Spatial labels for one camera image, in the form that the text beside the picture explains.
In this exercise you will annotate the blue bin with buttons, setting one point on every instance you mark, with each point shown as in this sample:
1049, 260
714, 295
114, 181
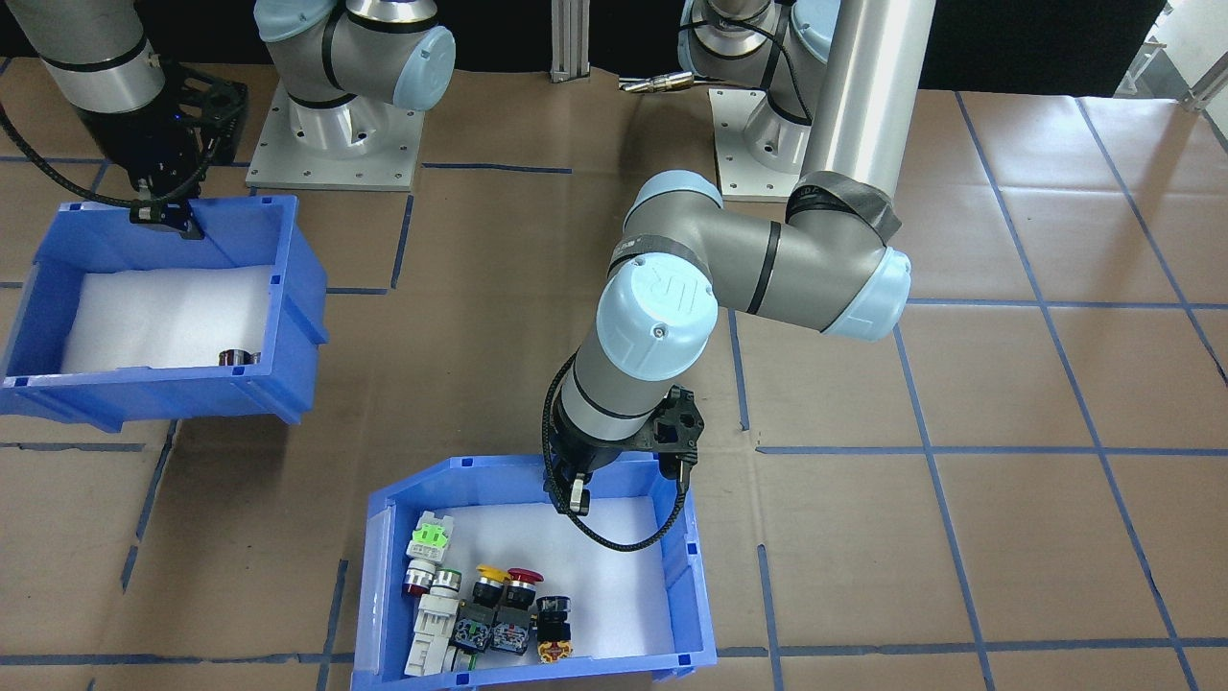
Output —
696, 595

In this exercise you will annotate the blue bin with capacitors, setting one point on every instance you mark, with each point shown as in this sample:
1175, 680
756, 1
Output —
144, 398

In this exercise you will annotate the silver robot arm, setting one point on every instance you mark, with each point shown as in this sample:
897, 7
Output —
767, 259
374, 48

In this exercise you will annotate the red mushroom push button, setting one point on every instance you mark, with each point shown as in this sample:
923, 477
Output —
525, 577

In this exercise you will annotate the yellow mushroom push button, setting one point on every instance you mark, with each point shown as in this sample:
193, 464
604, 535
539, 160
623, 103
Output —
492, 574

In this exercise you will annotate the black button yellow-red end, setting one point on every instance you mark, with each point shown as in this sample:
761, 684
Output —
554, 619

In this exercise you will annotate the green button white body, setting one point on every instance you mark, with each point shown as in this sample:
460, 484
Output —
441, 605
427, 653

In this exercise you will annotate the white foam under capacitors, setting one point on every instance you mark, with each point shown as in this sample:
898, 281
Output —
153, 317

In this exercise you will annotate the white foam under buttons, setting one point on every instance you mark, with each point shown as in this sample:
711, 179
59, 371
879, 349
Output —
614, 605

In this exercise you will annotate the light green contact block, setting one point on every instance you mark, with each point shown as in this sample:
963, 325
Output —
430, 536

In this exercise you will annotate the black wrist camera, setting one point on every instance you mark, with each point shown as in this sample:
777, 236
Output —
216, 110
681, 422

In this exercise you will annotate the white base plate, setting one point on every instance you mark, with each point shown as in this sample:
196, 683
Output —
288, 173
734, 182

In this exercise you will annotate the aluminium profile post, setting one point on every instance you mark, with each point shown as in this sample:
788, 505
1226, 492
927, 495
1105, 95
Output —
571, 43

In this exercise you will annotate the aluminium floor frame bar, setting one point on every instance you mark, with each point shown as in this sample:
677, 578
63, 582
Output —
1209, 96

